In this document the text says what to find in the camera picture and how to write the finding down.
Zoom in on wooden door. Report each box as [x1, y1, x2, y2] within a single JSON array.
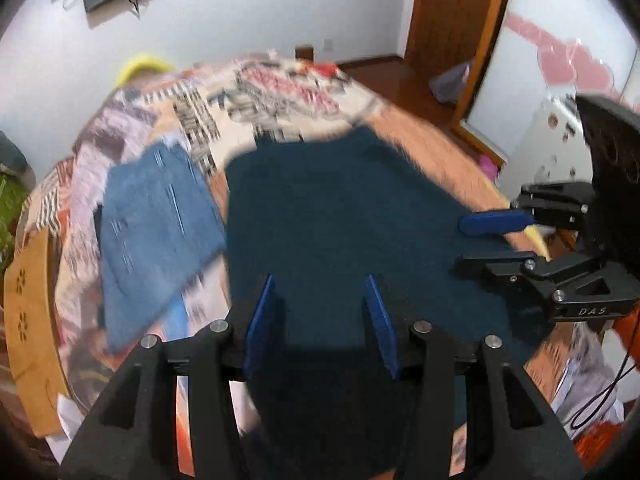
[[401, 0, 506, 136]]

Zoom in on black cable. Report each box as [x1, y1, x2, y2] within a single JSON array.
[[569, 343, 639, 428]]

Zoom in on wooden bed post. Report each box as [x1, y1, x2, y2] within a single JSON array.
[[294, 46, 314, 62]]

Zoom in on green storage bag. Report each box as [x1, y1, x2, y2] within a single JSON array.
[[0, 174, 28, 272]]

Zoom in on grey plush toy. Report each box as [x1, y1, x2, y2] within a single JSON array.
[[0, 131, 28, 177]]

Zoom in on printed bed blanket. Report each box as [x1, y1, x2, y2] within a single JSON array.
[[14, 54, 566, 478]]

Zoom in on yellow foam bed rail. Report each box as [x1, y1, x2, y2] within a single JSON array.
[[115, 53, 175, 88]]

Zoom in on pink slipper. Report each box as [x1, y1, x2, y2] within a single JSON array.
[[478, 155, 500, 182]]

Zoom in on folded blue jeans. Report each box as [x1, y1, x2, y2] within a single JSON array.
[[99, 142, 226, 353]]

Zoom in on white cloth at bedside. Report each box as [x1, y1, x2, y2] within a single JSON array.
[[44, 394, 85, 465]]

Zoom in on dark navy pants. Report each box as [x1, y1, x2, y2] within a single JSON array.
[[227, 127, 552, 479]]

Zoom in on grey cloth on floor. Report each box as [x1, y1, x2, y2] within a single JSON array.
[[428, 60, 473, 104]]

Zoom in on white suitcase with stickers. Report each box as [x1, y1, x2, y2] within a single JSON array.
[[497, 96, 592, 200]]

